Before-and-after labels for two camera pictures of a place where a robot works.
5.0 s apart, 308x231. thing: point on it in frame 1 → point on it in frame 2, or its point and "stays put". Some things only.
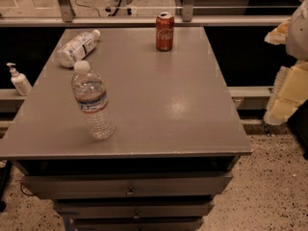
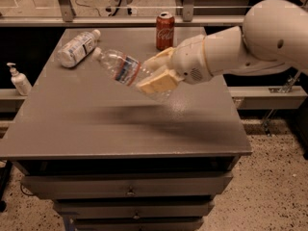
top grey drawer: [127, 186] stays put
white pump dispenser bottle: [20, 81] stays put
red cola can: [165, 32] stays put
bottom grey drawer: [139, 224] stays put
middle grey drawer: [133, 209] stays put
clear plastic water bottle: [90, 94] → [128, 71]
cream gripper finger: [278, 36] → [161, 61]
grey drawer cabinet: [176, 141] stays put
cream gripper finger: [290, 90] → [168, 80]
